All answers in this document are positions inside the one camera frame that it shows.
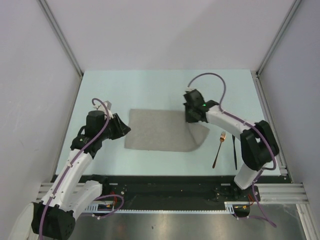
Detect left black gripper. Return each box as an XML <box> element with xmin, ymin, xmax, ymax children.
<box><xmin>98</xmin><ymin>113</ymin><xmax>131</xmax><ymax>141</ymax></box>

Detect grey cloth napkin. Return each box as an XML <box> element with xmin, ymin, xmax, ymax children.
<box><xmin>124</xmin><ymin>109</ymin><xmax>210</xmax><ymax>152</ymax></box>

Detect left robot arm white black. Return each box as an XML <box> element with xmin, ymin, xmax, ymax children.
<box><xmin>31</xmin><ymin>110</ymin><xmax>131</xmax><ymax>240</ymax></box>

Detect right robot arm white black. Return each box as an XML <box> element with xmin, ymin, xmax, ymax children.
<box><xmin>183</xmin><ymin>89</ymin><xmax>279</xmax><ymax>201</ymax></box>

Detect copper fork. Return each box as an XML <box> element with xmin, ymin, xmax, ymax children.
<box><xmin>212</xmin><ymin>131</ymin><xmax>227</xmax><ymax>169</ymax></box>

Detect black knife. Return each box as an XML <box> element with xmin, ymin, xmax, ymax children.
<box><xmin>232</xmin><ymin>135</ymin><xmax>238</xmax><ymax>170</ymax></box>

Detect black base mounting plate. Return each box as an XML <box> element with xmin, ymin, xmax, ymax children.
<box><xmin>51</xmin><ymin>174</ymin><xmax>292</xmax><ymax>211</ymax></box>

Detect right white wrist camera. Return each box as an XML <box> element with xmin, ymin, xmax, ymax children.
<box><xmin>184</xmin><ymin>86</ymin><xmax>195</xmax><ymax>93</ymax></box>

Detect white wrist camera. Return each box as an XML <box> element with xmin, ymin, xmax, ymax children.
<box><xmin>184</xmin><ymin>86</ymin><xmax>195</xmax><ymax>93</ymax></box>
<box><xmin>95</xmin><ymin>101</ymin><xmax>113</xmax><ymax>119</ymax></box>

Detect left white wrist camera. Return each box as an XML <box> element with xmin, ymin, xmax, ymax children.
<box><xmin>95</xmin><ymin>101</ymin><xmax>113</xmax><ymax>119</ymax></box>

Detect right aluminium corner post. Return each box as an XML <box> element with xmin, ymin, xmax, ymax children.
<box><xmin>255</xmin><ymin>0</ymin><xmax>303</xmax><ymax>76</ymax></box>

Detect aluminium corner post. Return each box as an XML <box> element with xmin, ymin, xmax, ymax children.
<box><xmin>36</xmin><ymin>0</ymin><xmax>84</xmax><ymax>78</ymax></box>
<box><xmin>255</xmin><ymin>0</ymin><xmax>303</xmax><ymax>76</ymax></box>

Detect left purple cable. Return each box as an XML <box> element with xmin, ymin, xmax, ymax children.
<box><xmin>37</xmin><ymin>97</ymin><xmax>125</xmax><ymax>240</ymax></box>

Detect white slotted cable duct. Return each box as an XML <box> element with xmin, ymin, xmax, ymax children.
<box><xmin>83</xmin><ymin>201</ymin><xmax>248</xmax><ymax>215</ymax></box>

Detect left aluminium corner post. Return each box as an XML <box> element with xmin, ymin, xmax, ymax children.
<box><xmin>36</xmin><ymin>0</ymin><xmax>84</xmax><ymax>78</ymax></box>

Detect aluminium front rail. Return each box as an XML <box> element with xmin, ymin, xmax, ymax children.
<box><xmin>36</xmin><ymin>182</ymin><xmax>310</xmax><ymax>204</ymax></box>

